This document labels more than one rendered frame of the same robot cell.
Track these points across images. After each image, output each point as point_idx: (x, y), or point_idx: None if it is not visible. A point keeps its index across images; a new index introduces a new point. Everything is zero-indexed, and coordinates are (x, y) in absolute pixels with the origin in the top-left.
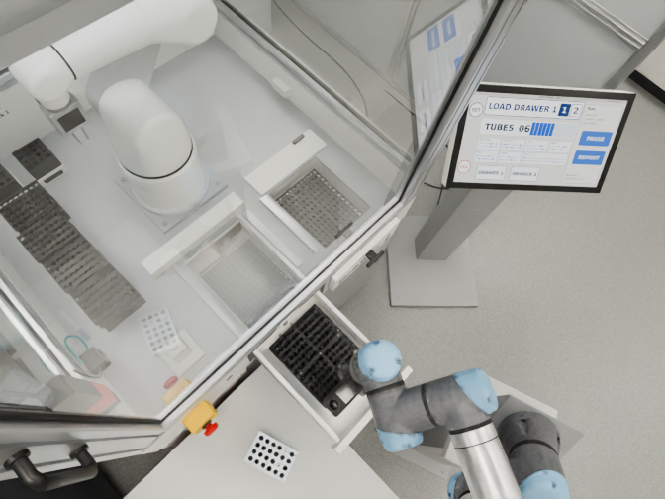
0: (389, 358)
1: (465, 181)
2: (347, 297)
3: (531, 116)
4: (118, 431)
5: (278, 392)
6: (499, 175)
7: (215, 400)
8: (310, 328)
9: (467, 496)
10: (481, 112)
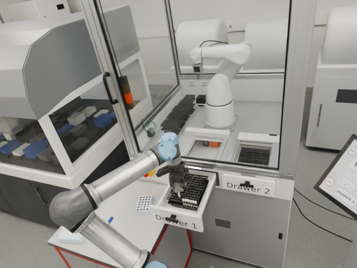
0: (169, 136)
1: (326, 191)
2: (259, 257)
3: None
4: (125, 113)
5: None
6: (350, 202)
7: (159, 183)
8: (196, 179)
9: (144, 249)
10: (355, 153)
